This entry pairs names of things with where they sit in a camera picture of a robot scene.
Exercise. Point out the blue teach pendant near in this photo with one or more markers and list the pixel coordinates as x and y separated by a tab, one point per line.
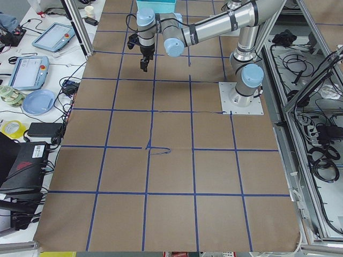
29	73

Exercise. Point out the aluminium frame post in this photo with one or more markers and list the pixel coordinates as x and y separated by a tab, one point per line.
74	16

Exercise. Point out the blue teach pendant far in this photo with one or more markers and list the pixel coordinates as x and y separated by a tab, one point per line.
54	38

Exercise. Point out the yellow tape roll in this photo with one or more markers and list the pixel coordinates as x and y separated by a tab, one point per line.
13	129

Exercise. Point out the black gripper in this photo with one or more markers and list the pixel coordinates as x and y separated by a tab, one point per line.
147	50

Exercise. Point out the blue teach pendant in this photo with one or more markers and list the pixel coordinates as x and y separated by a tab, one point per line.
54	38
29	73

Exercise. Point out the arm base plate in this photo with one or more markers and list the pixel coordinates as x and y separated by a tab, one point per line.
232	103

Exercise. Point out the light blue plastic bin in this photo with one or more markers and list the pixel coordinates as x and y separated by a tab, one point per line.
158	6

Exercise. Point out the blue plastic plate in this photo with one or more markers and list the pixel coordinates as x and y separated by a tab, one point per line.
38	102

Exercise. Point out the white paper cup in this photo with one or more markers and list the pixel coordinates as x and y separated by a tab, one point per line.
89	10

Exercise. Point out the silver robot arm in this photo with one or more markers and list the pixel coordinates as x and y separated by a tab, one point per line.
246	19

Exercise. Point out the black power adapter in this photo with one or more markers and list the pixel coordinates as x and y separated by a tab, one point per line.
44	130

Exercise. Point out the black computer box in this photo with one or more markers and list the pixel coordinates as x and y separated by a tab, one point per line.
22	166

